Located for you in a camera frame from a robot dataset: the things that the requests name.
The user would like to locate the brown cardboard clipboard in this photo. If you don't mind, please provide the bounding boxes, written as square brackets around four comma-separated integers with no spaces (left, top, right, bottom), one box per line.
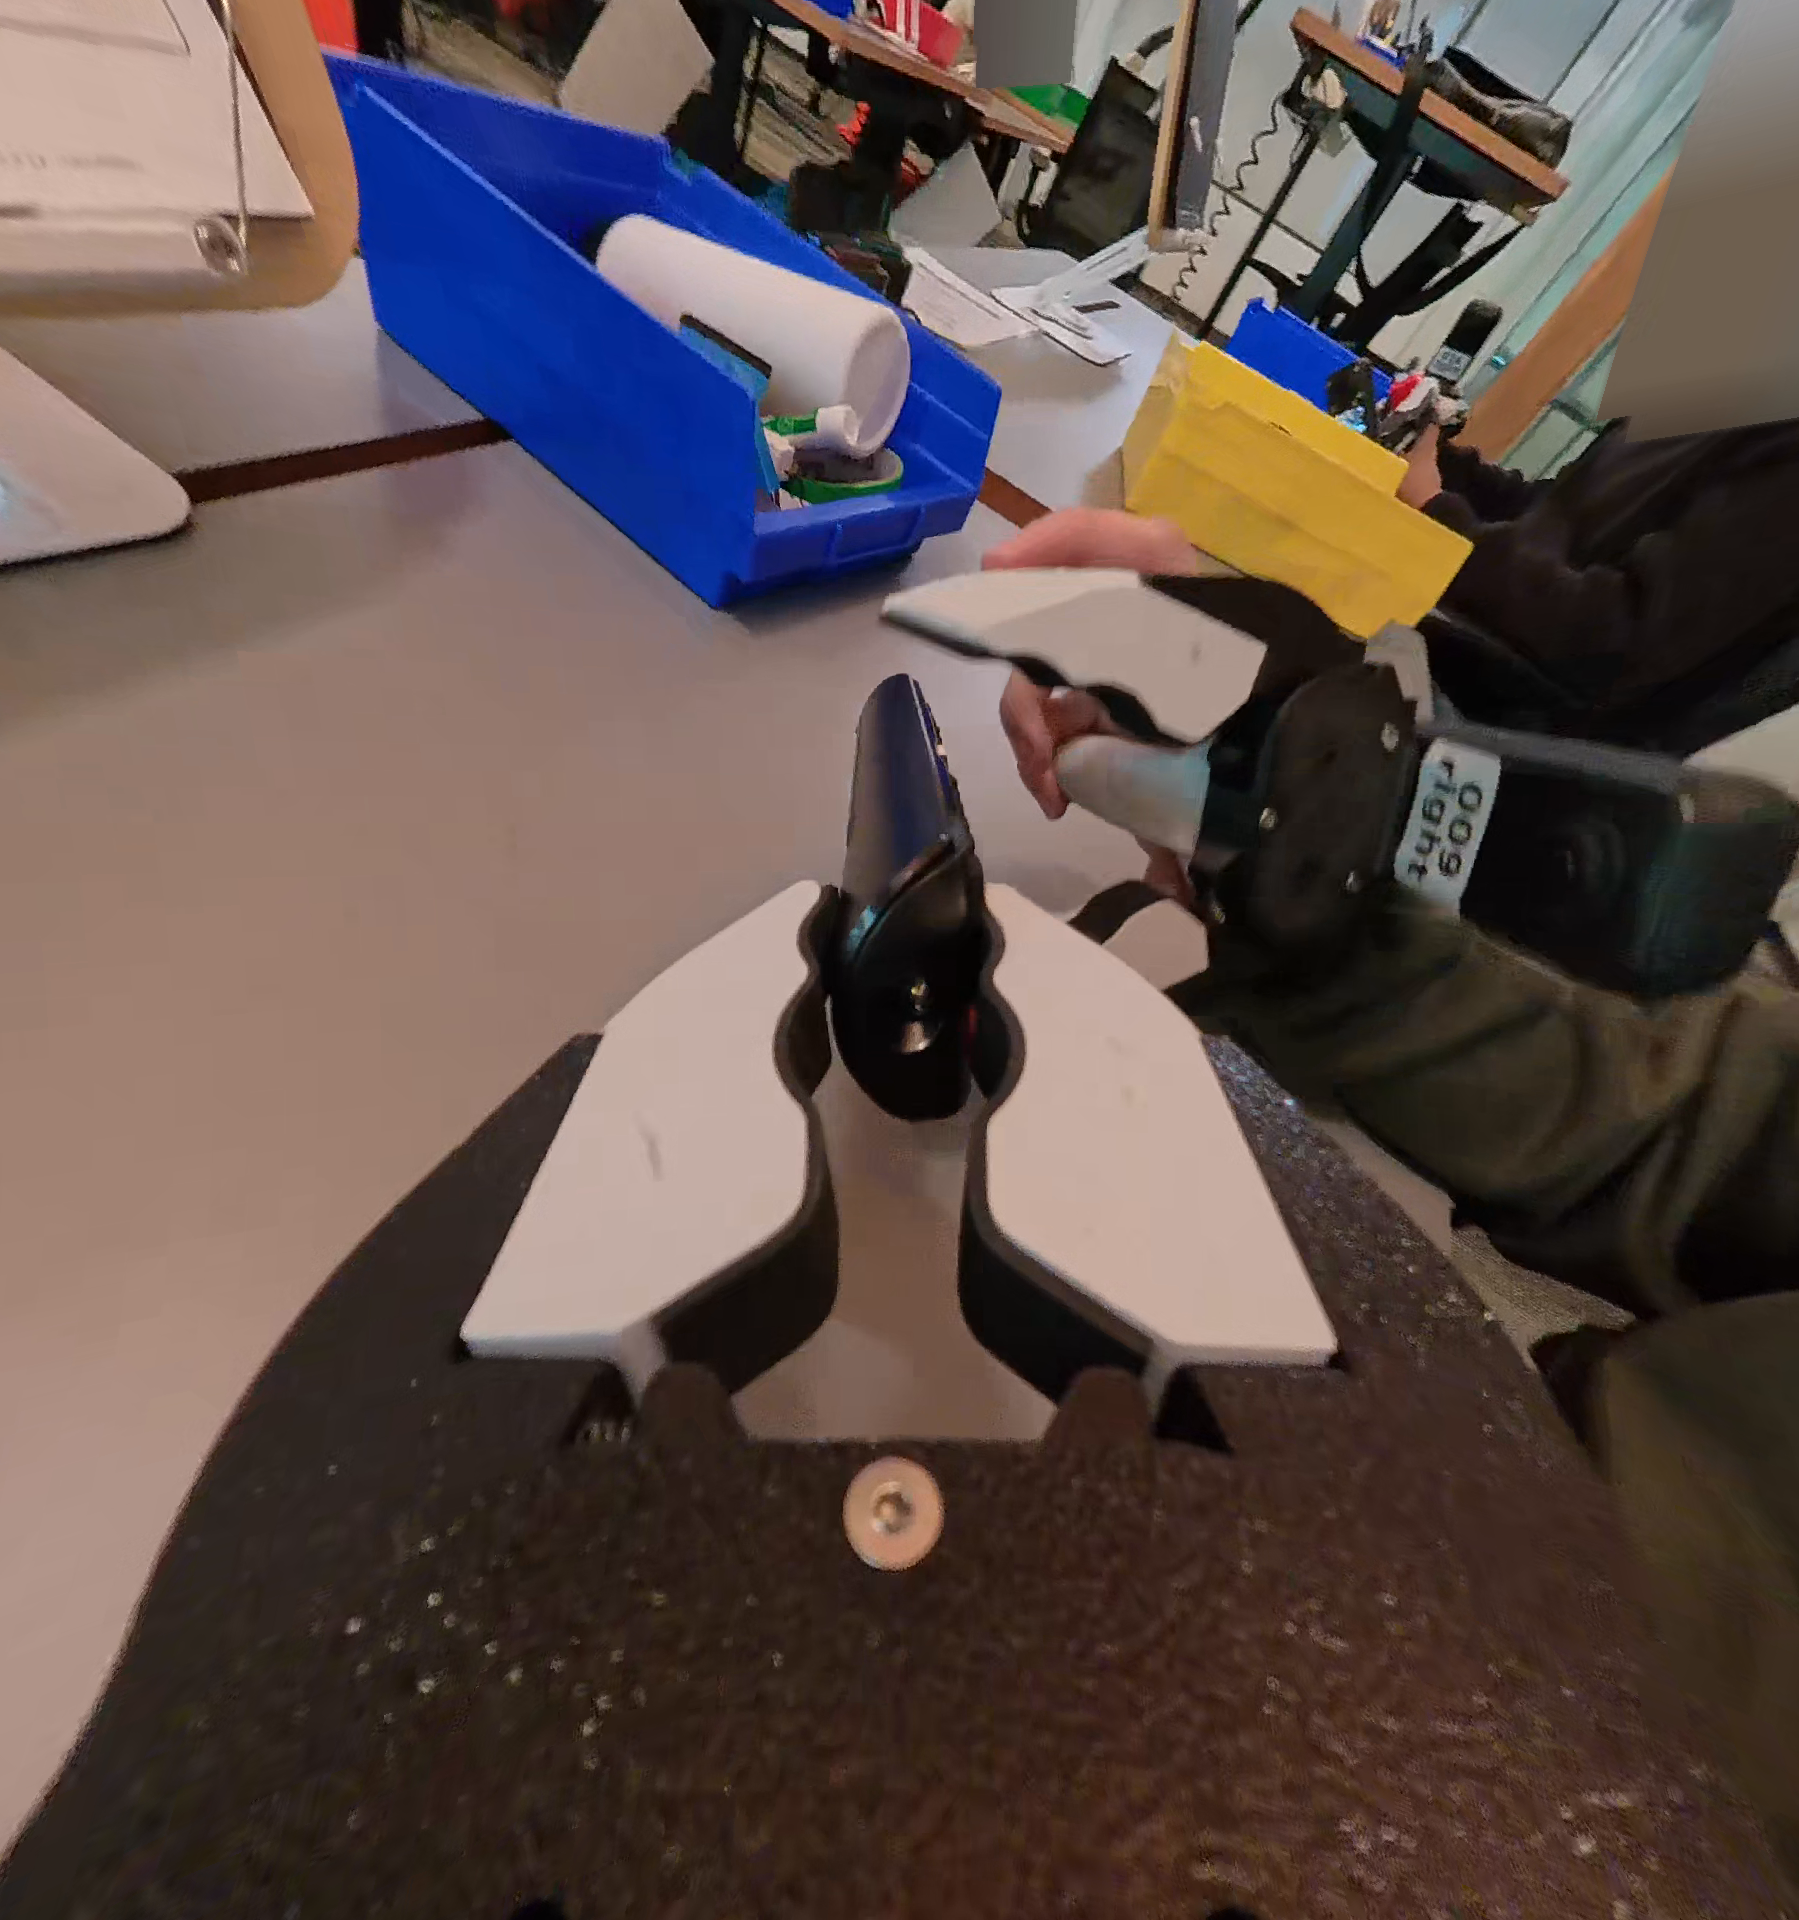
[0,0,359,321]

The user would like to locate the black remote control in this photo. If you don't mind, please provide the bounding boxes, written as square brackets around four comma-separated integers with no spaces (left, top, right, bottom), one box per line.
[815,674,999,1124]

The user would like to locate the white papers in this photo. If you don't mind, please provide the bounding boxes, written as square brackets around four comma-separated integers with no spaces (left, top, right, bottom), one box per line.
[900,245,1174,372]

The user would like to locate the tilted grey board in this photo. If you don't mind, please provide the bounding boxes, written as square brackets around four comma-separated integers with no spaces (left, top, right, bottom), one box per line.
[1145,0,1239,251]

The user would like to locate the large blue plastic bin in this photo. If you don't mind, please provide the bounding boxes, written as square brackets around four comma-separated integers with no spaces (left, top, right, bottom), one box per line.
[319,47,1004,612]

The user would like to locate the white paper roll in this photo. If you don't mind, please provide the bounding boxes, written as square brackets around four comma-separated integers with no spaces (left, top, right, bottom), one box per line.
[591,215,913,456]

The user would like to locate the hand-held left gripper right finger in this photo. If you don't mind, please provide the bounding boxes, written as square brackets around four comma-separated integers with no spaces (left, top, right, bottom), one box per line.
[963,880,1344,1416]

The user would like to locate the white stand base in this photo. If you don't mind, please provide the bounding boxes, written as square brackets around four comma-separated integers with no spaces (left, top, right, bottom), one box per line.
[0,321,192,583]

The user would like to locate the small blue plastic bin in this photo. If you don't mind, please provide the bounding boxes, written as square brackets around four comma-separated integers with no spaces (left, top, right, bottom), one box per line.
[1224,298,1398,410]

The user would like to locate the person's right hand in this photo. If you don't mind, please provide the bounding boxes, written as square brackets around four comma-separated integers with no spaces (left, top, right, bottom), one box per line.
[980,505,1234,907]

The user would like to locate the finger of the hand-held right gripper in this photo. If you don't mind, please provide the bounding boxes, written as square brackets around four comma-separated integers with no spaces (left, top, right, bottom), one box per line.
[879,566,1272,747]

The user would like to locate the white tube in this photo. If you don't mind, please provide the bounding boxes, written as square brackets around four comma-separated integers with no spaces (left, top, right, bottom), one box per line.
[765,402,895,456]

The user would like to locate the person's right forearm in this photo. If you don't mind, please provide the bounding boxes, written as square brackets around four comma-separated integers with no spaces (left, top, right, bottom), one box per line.
[1182,886,1799,1325]

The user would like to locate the wooden standing desk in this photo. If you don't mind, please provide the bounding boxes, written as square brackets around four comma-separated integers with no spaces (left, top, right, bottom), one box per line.
[1229,7,1573,349]

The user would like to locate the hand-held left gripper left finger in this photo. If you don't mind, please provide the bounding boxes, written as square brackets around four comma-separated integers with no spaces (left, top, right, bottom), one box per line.
[456,880,842,1389]

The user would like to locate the long wooden table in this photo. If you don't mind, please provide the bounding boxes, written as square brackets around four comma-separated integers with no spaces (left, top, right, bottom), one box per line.
[750,0,1080,167]

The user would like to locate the green tape roll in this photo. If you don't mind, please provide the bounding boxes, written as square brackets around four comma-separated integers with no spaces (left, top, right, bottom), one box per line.
[776,445,909,510]

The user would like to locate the black mesh chair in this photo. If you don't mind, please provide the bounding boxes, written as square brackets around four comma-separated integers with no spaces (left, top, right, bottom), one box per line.
[1023,56,1166,251]

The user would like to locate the yellow plastic bin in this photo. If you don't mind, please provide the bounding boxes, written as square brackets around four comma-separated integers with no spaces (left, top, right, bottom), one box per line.
[1119,333,1475,641]

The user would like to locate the person's torso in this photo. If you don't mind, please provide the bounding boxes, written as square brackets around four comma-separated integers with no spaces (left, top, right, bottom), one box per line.
[1530,1286,1799,1920]

